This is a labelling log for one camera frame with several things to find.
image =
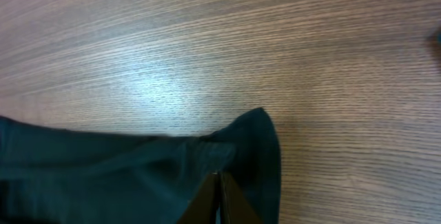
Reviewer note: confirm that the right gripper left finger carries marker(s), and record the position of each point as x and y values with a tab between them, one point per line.
204	206

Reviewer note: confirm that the black t-shirt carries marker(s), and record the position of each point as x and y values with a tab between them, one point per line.
61	176

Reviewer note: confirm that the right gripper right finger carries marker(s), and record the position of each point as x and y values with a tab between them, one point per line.
234	207

